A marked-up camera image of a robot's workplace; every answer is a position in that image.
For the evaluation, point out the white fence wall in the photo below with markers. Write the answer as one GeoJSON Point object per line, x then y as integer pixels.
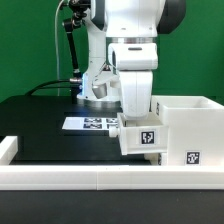
{"type": "Point", "coordinates": [46, 177]}

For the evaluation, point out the white drawer cabinet frame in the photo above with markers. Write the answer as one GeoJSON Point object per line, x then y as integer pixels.
{"type": "Point", "coordinates": [195, 130]}

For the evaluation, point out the white drawer box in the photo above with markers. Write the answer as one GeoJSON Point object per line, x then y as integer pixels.
{"type": "Point", "coordinates": [156, 159]}
{"type": "Point", "coordinates": [141, 136]}

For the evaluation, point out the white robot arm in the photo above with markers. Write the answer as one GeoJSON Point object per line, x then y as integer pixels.
{"type": "Point", "coordinates": [123, 51]}

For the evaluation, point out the marker tag sheet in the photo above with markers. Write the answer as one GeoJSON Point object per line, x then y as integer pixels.
{"type": "Point", "coordinates": [88, 123]}

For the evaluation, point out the white front drawer box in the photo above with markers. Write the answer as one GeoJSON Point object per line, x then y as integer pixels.
{"type": "Point", "coordinates": [156, 159]}

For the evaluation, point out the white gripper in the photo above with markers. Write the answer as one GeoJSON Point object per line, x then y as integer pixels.
{"type": "Point", "coordinates": [135, 89]}

